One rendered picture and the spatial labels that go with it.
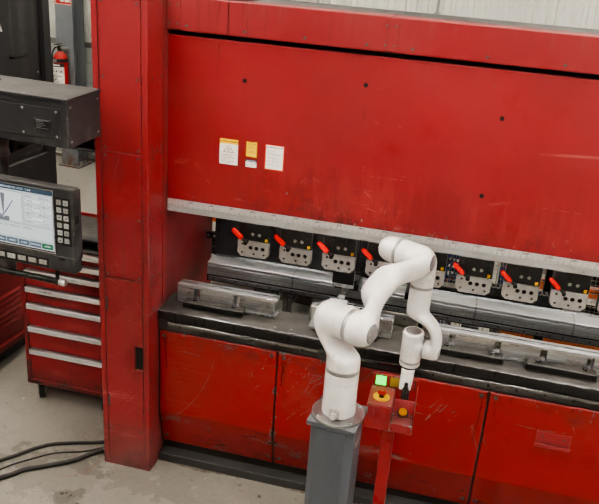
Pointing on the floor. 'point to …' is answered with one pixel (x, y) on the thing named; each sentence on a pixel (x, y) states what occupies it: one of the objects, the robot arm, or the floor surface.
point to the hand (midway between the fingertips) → (404, 394)
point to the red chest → (64, 325)
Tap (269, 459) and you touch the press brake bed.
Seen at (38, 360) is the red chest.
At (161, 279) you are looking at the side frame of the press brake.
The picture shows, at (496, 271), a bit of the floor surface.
